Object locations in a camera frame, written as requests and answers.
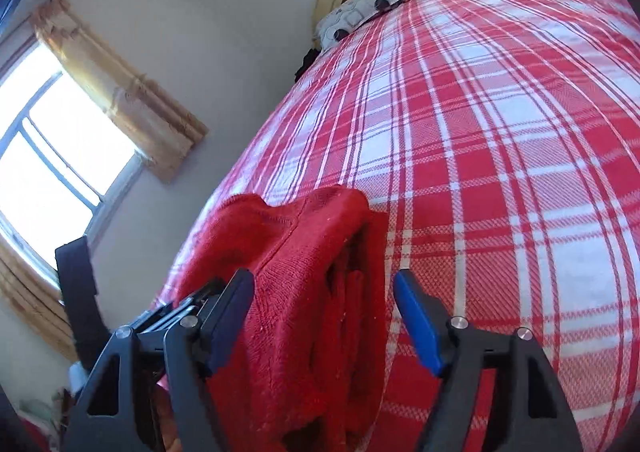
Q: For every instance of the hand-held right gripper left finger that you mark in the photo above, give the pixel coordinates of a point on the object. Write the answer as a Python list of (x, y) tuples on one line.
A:
[(230, 327)]

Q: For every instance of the white patterned pillow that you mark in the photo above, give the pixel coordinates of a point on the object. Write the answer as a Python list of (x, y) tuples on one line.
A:
[(355, 11)]

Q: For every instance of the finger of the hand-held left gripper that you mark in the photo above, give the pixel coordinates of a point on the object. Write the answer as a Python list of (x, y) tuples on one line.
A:
[(202, 299)]

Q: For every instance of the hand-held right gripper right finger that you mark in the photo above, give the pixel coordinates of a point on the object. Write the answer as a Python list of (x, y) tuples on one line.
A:
[(417, 322)]

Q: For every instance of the dark cloth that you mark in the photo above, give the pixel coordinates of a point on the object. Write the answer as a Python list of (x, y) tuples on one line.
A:
[(306, 64)]

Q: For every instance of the red knitted sweater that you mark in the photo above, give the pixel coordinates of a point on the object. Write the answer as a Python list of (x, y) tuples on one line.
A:
[(300, 307)]

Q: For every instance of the yellow curtain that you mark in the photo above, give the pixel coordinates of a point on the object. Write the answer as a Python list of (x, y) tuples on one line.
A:
[(125, 96), (30, 302)]

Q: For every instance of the side window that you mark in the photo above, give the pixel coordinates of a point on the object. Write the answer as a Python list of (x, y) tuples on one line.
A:
[(45, 156)]

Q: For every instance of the red plaid bed sheet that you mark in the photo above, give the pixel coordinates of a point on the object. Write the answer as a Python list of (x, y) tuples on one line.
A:
[(475, 131)]

